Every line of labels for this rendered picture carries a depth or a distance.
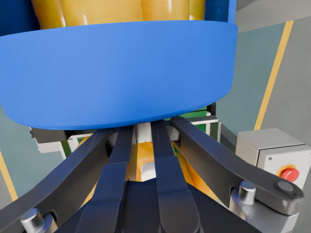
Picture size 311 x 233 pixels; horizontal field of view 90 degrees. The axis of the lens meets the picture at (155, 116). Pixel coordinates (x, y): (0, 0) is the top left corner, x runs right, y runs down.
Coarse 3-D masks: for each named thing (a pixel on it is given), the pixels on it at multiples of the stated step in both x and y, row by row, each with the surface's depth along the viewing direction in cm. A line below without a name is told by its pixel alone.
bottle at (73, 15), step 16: (64, 0) 12; (80, 0) 11; (96, 0) 11; (112, 0) 12; (128, 0) 12; (64, 16) 13; (80, 16) 12; (96, 16) 12; (112, 16) 12; (128, 16) 12
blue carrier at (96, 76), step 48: (0, 0) 19; (0, 48) 10; (48, 48) 9; (96, 48) 9; (144, 48) 9; (192, 48) 10; (0, 96) 12; (48, 96) 10; (96, 96) 10; (144, 96) 10; (192, 96) 12
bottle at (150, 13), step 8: (144, 0) 16; (152, 0) 15; (160, 0) 15; (168, 0) 15; (176, 0) 16; (184, 0) 16; (144, 8) 16; (152, 8) 16; (160, 8) 16; (168, 8) 16; (176, 8) 16; (184, 8) 16; (144, 16) 16; (152, 16) 16; (160, 16) 16; (168, 16) 16; (176, 16) 16; (184, 16) 17
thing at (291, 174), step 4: (292, 168) 30; (284, 172) 30; (288, 172) 30; (292, 172) 30; (296, 172) 30; (280, 176) 31; (284, 176) 30; (288, 176) 30; (292, 176) 30; (296, 176) 31; (288, 180) 31; (292, 180) 31
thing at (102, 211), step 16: (128, 128) 13; (128, 144) 10; (112, 160) 9; (128, 160) 9; (112, 176) 7; (128, 176) 8; (96, 192) 6; (112, 192) 6; (96, 208) 5; (112, 208) 5; (80, 224) 5; (96, 224) 5; (112, 224) 5
